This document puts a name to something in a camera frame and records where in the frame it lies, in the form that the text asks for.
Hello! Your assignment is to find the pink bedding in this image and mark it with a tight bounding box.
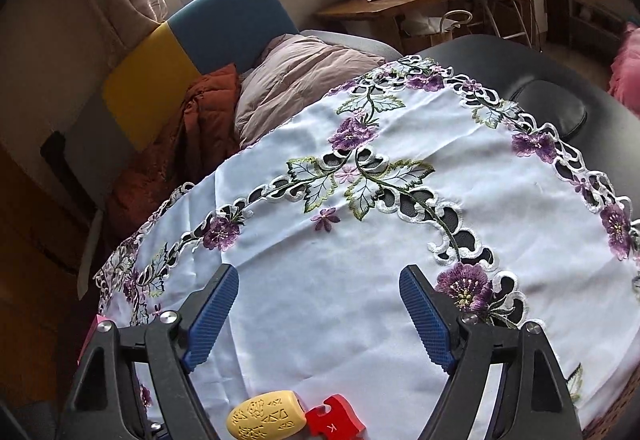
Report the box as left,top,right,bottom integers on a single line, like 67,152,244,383
608,23,640,117

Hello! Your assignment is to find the mauve pillow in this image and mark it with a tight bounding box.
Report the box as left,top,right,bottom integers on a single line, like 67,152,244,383
234,34,385,148

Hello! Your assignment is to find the white floral embroidered tablecloth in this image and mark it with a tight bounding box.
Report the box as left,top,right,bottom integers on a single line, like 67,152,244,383
96,56,639,439

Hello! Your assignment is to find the wooden side desk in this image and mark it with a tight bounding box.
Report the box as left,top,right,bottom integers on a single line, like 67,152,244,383
314,0,452,52

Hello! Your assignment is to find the rust orange quilted jacket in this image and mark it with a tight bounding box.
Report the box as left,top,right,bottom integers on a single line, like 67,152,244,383
105,63,241,240

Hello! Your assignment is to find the pink cardboard box tray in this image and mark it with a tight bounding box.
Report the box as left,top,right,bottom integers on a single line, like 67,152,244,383
77,314,110,364

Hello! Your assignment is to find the red puzzle piece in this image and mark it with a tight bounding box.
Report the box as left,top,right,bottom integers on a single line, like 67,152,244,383
305,394,366,440

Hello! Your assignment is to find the yellow egg-shaped toy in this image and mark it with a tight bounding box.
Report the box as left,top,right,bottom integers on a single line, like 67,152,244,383
226,390,307,440

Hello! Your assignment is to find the colourful upholstered headboard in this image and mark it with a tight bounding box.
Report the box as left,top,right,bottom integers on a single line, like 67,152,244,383
51,0,297,206

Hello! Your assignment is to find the white basket under desk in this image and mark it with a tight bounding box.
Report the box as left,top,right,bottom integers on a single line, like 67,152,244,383
400,9,473,53

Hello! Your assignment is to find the black massage table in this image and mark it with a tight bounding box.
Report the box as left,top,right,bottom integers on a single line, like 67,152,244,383
420,35,640,214

